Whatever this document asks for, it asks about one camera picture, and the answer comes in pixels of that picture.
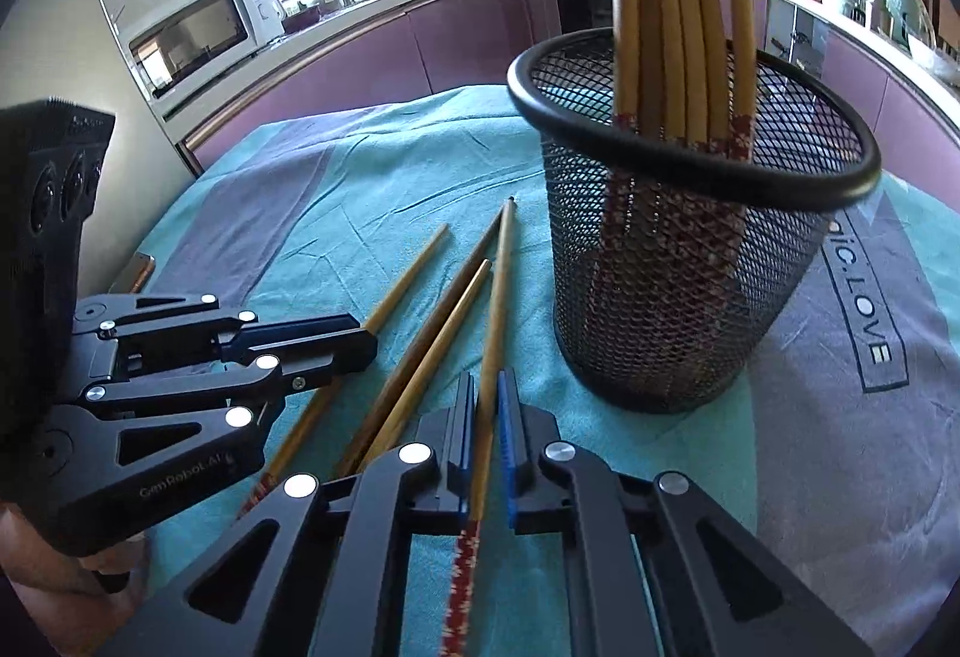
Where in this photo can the teal appliance under plastic cover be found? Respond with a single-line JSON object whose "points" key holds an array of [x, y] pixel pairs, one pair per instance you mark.
{"points": [[900, 1]]}

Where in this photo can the bunch of wooden chopsticks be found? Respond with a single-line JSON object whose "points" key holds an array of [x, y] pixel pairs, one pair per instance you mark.
{"points": [[675, 27]]}

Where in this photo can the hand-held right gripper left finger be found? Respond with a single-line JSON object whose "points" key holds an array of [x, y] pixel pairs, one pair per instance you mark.
{"points": [[463, 447]]}

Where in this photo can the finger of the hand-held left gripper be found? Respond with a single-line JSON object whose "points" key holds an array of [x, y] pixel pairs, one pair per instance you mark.
{"points": [[330, 361], [300, 325]]}

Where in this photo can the person's left hand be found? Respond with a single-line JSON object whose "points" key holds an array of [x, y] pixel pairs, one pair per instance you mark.
{"points": [[45, 582]]}

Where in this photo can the black mesh holder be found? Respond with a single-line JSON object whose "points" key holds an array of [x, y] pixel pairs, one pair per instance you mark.
{"points": [[675, 297]]}

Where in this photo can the white microwave oven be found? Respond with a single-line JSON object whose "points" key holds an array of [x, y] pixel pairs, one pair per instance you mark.
{"points": [[202, 31]]}

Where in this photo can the dark floral-ended wooden chopstick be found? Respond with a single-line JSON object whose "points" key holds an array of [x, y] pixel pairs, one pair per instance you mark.
{"points": [[424, 334]]}

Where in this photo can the teal and grey tablecloth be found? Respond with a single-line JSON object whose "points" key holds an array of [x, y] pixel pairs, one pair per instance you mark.
{"points": [[375, 177]]}

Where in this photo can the pink kitchen base cabinets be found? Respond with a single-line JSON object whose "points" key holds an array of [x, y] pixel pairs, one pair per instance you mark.
{"points": [[855, 72], [360, 64]]}

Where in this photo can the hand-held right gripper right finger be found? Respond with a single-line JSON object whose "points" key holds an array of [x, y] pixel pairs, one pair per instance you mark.
{"points": [[510, 454]]}

